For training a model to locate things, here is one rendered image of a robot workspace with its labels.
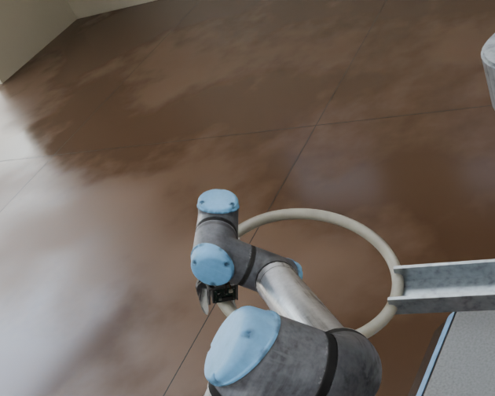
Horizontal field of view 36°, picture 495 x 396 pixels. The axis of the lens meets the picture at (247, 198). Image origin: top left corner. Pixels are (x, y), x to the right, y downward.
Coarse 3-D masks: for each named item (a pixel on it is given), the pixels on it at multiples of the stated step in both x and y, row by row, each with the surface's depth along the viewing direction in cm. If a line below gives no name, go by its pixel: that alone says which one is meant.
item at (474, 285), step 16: (400, 272) 189; (416, 272) 188; (432, 272) 187; (448, 272) 185; (464, 272) 184; (480, 272) 182; (416, 288) 187; (432, 288) 185; (448, 288) 184; (464, 288) 182; (480, 288) 180; (400, 304) 181; (416, 304) 179; (432, 304) 178; (448, 304) 177; (464, 304) 175; (480, 304) 174
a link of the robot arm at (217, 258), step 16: (208, 224) 161; (224, 224) 161; (208, 240) 156; (224, 240) 157; (240, 240) 161; (192, 256) 156; (208, 256) 154; (224, 256) 154; (240, 256) 157; (192, 272) 157; (208, 272) 156; (224, 272) 155; (240, 272) 157
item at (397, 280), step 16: (304, 208) 209; (240, 224) 203; (256, 224) 205; (336, 224) 207; (352, 224) 204; (368, 240) 202; (384, 256) 196; (400, 288) 186; (224, 304) 181; (384, 320) 178; (368, 336) 176
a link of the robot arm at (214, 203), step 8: (208, 192) 167; (216, 192) 167; (224, 192) 167; (232, 192) 168; (200, 200) 165; (208, 200) 165; (216, 200) 165; (224, 200) 165; (232, 200) 165; (200, 208) 164; (208, 208) 163; (216, 208) 162; (224, 208) 163; (232, 208) 164; (200, 216) 165; (208, 216) 163; (216, 216) 162; (224, 216) 163; (232, 216) 165
